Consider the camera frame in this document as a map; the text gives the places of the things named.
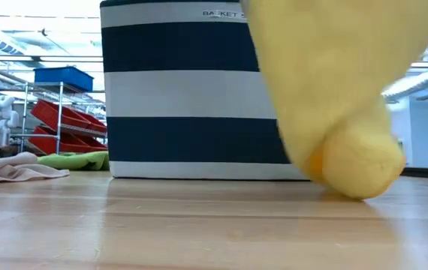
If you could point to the beige cloth towel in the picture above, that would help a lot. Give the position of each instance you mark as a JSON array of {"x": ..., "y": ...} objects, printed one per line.
[{"x": 7, "y": 168}]

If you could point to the yellow terry towel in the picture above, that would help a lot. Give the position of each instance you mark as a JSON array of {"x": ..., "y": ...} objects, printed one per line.
[{"x": 330, "y": 75}]

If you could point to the blue plastic bin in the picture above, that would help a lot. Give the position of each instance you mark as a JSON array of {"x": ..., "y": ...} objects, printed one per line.
[{"x": 64, "y": 78}]

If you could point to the red plastic bin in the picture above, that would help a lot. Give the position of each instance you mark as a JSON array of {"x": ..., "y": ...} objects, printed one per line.
[
  {"x": 49, "y": 112},
  {"x": 95, "y": 125},
  {"x": 49, "y": 144},
  {"x": 95, "y": 144}
]

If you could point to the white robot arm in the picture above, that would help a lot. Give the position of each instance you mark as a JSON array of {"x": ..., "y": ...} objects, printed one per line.
[{"x": 0, "y": 116}]

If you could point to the navy white striped fabric basket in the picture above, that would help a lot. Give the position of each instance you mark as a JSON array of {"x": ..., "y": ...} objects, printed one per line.
[{"x": 184, "y": 93}]

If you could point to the green microfibre towel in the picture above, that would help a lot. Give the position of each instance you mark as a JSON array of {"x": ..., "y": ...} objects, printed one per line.
[{"x": 75, "y": 161}]

